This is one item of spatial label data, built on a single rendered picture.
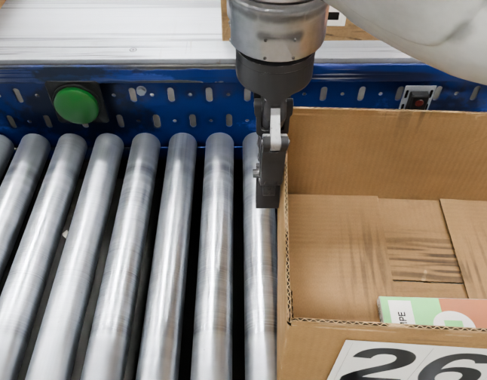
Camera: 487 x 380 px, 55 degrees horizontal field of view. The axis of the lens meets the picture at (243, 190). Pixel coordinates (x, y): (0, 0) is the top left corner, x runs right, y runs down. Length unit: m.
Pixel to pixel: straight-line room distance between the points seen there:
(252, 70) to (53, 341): 0.40
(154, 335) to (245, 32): 0.37
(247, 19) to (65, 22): 0.54
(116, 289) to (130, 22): 0.46
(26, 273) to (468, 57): 0.59
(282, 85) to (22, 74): 0.49
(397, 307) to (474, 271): 0.13
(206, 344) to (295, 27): 0.38
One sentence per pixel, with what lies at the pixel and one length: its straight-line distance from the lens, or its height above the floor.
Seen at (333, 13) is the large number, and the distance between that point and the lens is 0.78.
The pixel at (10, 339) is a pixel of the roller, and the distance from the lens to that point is 0.66.
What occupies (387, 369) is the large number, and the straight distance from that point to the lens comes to 0.51.
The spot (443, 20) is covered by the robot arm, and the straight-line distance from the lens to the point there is 0.26.
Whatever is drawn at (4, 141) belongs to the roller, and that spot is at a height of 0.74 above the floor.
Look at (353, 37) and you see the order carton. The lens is 0.81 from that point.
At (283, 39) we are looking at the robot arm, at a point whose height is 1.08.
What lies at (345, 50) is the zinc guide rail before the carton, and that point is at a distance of 0.78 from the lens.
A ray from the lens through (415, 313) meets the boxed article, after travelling 0.62.
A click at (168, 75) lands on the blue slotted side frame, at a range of 0.76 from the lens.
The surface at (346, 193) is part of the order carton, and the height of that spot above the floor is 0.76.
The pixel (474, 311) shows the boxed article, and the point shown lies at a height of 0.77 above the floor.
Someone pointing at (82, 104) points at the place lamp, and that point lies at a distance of 0.81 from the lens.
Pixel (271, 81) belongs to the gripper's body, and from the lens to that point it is 0.44.
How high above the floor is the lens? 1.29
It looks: 49 degrees down
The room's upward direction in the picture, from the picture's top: straight up
